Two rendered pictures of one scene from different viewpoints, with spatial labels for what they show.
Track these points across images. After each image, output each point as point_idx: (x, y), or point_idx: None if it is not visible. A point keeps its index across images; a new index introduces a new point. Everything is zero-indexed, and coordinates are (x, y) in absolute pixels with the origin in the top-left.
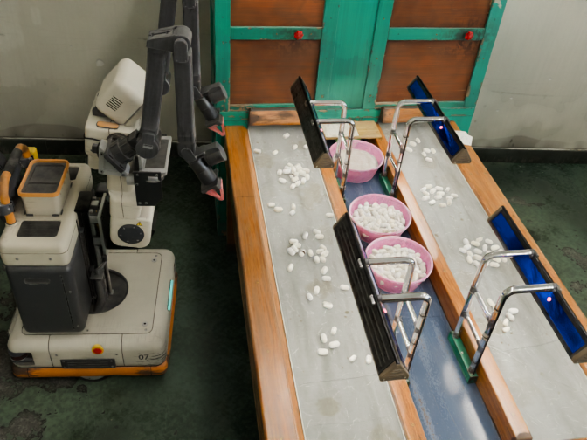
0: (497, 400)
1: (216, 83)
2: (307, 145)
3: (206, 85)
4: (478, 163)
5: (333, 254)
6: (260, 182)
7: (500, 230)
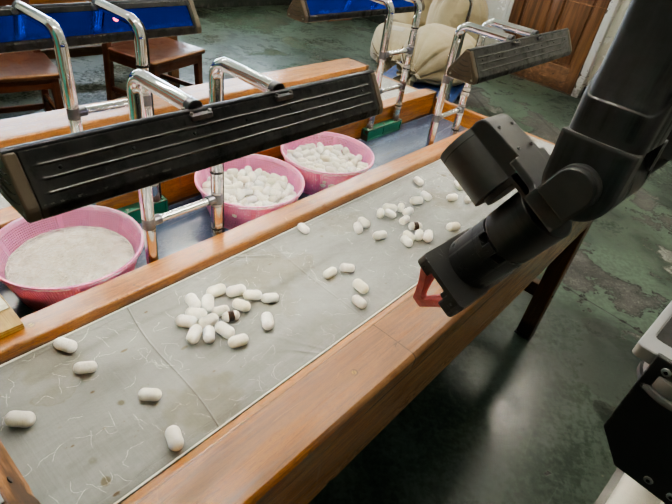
0: (417, 99)
1: (498, 126)
2: (332, 123)
3: (524, 164)
4: (0, 123)
5: (376, 205)
6: (301, 359)
7: (323, 11)
